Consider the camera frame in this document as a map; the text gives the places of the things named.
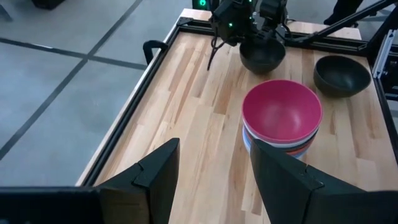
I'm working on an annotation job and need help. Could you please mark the red bowl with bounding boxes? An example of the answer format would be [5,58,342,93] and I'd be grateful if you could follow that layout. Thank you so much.
[241,79,323,144]

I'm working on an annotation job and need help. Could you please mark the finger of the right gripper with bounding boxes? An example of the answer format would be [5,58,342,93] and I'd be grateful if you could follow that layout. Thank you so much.
[254,27,277,43]

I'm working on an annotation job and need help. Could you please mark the black table frame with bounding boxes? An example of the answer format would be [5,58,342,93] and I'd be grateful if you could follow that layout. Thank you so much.
[82,17,398,187]

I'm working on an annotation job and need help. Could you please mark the black floor box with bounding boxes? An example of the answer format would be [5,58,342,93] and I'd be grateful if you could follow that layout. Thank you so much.
[30,0,66,10]

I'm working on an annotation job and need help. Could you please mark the black diagonal frame strut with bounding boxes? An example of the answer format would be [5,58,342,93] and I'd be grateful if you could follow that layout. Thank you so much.
[285,0,398,45]

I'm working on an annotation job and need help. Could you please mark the person's leg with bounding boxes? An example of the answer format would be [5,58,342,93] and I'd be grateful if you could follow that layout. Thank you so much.
[323,0,364,26]

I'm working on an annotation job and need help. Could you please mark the orange bowl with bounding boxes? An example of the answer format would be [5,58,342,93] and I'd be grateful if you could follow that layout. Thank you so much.
[245,133,315,156]

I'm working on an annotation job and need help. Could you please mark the blue-grey bowl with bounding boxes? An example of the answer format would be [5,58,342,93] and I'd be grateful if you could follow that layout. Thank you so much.
[243,130,312,160]

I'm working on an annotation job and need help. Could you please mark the off-white ribbed bowl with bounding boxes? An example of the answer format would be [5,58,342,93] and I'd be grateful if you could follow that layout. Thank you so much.
[242,136,308,161]

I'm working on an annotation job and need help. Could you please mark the black frame handle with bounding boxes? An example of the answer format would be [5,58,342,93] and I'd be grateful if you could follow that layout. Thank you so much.
[142,40,169,65]

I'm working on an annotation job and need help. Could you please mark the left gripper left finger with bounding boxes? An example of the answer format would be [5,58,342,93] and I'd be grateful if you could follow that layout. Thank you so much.
[98,138,181,224]

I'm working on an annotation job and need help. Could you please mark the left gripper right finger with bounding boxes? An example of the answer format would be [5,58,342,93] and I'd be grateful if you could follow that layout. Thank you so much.
[249,139,374,224]

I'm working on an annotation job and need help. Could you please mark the silver aluminium extrusion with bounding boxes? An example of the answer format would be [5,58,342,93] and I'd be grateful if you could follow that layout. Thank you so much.
[372,29,397,79]

